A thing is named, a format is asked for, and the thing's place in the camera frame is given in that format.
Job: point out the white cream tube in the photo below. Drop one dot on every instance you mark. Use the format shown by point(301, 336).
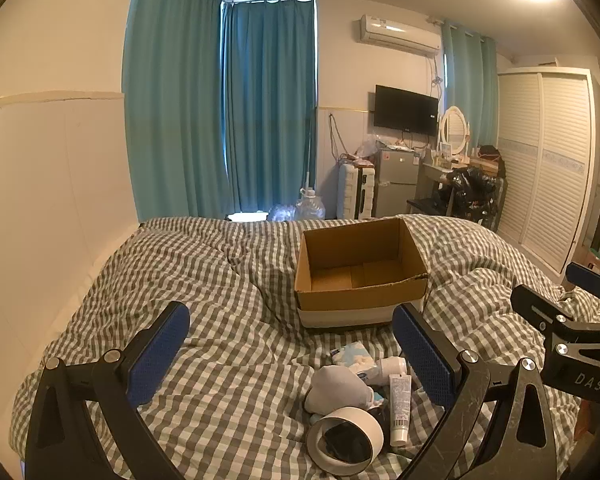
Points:
point(400, 405)

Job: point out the white oval vanity mirror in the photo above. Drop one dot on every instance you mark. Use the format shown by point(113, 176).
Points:
point(454, 127)

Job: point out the white suitcase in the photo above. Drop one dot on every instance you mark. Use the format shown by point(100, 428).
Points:
point(355, 192)

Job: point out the clear plastic bag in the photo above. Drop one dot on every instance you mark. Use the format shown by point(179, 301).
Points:
point(281, 213)

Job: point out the grey checkered blanket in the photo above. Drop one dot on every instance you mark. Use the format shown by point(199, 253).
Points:
point(220, 300)

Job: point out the wide teal curtain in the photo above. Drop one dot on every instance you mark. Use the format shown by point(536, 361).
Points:
point(175, 110)

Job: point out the plastic bags on fridge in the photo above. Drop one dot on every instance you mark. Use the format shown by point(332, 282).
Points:
point(367, 147)

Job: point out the white tape roll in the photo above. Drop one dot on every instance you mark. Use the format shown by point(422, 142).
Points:
point(372, 422)

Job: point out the teal window curtain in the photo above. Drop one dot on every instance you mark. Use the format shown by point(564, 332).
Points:
point(270, 110)

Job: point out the white air conditioner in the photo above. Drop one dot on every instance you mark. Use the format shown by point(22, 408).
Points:
point(397, 35)

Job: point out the white dressing table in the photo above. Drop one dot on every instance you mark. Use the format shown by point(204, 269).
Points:
point(427, 175)

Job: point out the black garbage bags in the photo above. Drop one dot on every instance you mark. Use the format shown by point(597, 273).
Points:
point(470, 190)

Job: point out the narrow teal curtain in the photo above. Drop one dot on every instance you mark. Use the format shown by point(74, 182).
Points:
point(470, 90)

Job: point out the white plastic bottle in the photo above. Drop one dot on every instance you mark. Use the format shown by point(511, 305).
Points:
point(385, 367)

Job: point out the small grey fridge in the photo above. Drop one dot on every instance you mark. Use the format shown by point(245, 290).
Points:
point(397, 182)

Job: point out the cardboard box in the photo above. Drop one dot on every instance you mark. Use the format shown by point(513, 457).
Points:
point(360, 297)

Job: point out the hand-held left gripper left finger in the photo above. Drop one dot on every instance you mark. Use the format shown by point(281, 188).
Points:
point(160, 355)

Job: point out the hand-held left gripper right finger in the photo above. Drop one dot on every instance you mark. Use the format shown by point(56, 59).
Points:
point(422, 355)

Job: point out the grey sock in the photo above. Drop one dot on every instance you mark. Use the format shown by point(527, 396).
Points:
point(337, 387)

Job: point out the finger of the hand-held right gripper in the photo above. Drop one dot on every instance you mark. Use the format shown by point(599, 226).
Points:
point(532, 305)
point(587, 277)

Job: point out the white louvered wardrobe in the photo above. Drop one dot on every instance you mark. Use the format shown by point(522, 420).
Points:
point(545, 160)

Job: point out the black wall television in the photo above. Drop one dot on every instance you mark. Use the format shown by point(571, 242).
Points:
point(405, 110)

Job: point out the clear water jug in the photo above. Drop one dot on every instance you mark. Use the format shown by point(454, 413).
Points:
point(310, 207)

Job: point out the brown handbag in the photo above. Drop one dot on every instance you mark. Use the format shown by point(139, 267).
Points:
point(490, 152)

